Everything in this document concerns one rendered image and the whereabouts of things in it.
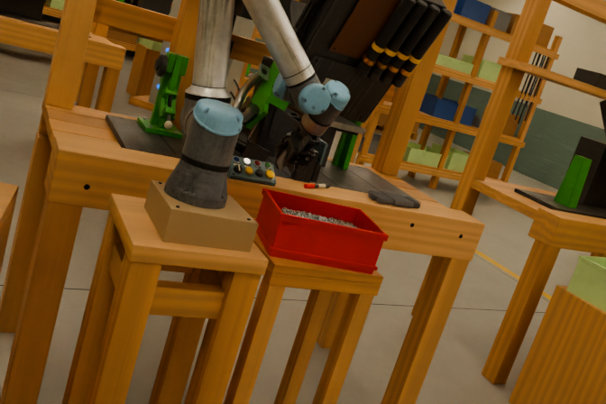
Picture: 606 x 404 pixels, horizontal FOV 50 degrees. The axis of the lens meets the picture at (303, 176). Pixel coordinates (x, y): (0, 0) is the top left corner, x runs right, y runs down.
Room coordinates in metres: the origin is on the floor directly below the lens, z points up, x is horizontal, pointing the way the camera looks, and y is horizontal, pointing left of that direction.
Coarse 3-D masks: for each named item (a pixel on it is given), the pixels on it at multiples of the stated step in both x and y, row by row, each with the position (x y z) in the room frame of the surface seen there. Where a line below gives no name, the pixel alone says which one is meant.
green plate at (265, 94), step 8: (272, 64) 2.24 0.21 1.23; (272, 72) 2.20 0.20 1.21; (264, 80) 2.22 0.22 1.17; (272, 80) 2.17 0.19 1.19; (264, 88) 2.19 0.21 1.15; (272, 88) 2.14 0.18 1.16; (256, 96) 2.21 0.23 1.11; (264, 96) 2.16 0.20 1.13; (272, 96) 2.15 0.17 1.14; (256, 104) 2.18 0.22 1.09; (272, 104) 2.15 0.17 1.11; (280, 104) 2.17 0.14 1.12; (288, 104) 2.18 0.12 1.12
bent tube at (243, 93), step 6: (264, 66) 2.22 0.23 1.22; (258, 72) 2.19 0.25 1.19; (264, 72) 2.23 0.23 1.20; (252, 78) 2.22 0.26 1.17; (258, 78) 2.21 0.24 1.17; (264, 78) 2.19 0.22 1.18; (246, 84) 2.24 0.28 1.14; (252, 84) 2.23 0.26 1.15; (240, 90) 2.25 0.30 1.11; (246, 90) 2.25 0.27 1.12; (240, 96) 2.24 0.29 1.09; (234, 102) 2.23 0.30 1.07; (240, 102) 2.23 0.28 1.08; (240, 108) 2.22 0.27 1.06
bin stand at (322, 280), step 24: (288, 264) 1.59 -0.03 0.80; (312, 264) 1.64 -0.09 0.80; (264, 288) 1.58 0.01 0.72; (312, 288) 1.62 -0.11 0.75; (336, 288) 1.66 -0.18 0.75; (360, 288) 1.69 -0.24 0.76; (264, 312) 1.57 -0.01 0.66; (312, 312) 1.88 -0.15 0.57; (360, 312) 1.71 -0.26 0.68; (264, 336) 1.58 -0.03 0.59; (312, 336) 1.89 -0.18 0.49; (336, 336) 1.73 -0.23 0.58; (240, 360) 1.59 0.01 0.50; (288, 360) 1.92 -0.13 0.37; (336, 360) 1.70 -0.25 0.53; (240, 384) 1.57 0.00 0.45; (288, 384) 1.88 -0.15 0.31; (336, 384) 1.71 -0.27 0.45
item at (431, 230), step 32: (64, 160) 1.64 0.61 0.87; (96, 160) 1.68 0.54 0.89; (128, 160) 1.73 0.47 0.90; (160, 160) 1.83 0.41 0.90; (64, 192) 1.65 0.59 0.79; (96, 192) 1.69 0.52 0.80; (128, 192) 1.73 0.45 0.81; (256, 192) 1.90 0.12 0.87; (288, 192) 1.95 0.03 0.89; (320, 192) 2.04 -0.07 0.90; (352, 192) 2.18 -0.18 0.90; (384, 224) 2.14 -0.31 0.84; (416, 224) 2.20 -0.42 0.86; (448, 224) 2.26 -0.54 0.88; (480, 224) 2.33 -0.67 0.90; (448, 256) 2.29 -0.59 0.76
